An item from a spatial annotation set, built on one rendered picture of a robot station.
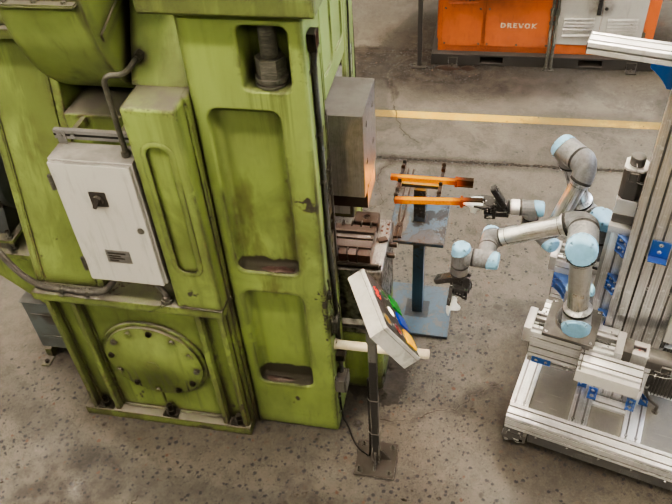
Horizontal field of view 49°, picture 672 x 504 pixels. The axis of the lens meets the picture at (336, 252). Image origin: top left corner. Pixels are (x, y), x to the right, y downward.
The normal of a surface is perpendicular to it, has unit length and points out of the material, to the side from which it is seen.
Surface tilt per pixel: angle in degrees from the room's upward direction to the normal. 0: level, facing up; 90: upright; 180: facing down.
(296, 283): 90
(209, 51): 89
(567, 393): 0
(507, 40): 90
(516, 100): 0
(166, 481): 0
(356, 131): 90
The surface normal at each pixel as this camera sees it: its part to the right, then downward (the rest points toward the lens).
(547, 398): -0.06, -0.73
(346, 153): -0.19, 0.68
